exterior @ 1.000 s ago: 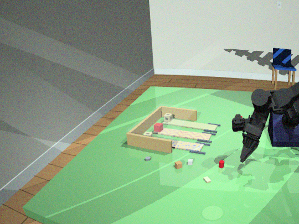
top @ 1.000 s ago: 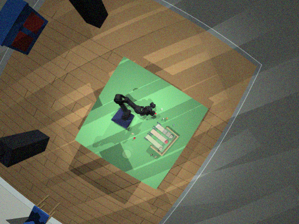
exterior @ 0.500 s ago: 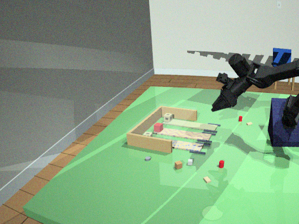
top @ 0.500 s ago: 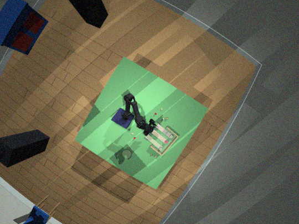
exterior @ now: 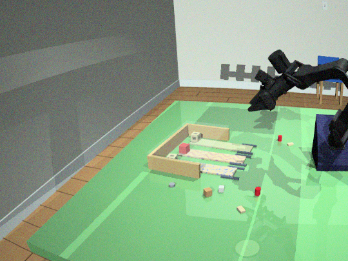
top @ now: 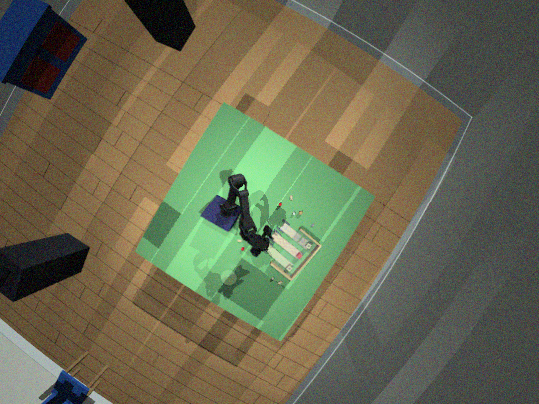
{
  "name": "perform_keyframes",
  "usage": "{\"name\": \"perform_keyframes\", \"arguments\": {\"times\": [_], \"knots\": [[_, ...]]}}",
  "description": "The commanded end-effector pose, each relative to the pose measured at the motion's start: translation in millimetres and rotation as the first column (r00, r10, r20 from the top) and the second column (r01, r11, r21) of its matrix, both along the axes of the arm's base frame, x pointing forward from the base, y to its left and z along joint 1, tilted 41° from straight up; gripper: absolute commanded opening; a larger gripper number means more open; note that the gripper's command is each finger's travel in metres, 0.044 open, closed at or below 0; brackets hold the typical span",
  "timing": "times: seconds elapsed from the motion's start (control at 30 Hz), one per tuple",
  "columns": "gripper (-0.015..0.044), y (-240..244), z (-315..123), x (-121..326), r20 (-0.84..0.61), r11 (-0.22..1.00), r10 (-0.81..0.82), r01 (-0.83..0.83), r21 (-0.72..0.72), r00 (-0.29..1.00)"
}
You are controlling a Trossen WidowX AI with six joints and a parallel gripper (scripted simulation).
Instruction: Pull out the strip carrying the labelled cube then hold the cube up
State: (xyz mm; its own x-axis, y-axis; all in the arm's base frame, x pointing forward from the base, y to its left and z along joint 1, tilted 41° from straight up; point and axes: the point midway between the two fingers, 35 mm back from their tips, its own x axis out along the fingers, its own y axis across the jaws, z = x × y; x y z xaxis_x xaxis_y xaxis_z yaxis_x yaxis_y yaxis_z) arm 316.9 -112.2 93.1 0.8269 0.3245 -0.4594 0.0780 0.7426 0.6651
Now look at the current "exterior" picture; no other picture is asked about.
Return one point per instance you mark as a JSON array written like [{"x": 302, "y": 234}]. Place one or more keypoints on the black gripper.
[{"x": 266, "y": 99}]

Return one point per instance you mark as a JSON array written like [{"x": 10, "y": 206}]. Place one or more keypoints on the tan cube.
[{"x": 207, "y": 192}]

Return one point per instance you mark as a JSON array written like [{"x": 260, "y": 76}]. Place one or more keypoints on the cream flat block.
[{"x": 241, "y": 209}]

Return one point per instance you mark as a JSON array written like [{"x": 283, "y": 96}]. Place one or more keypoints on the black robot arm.
[{"x": 307, "y": 75}]

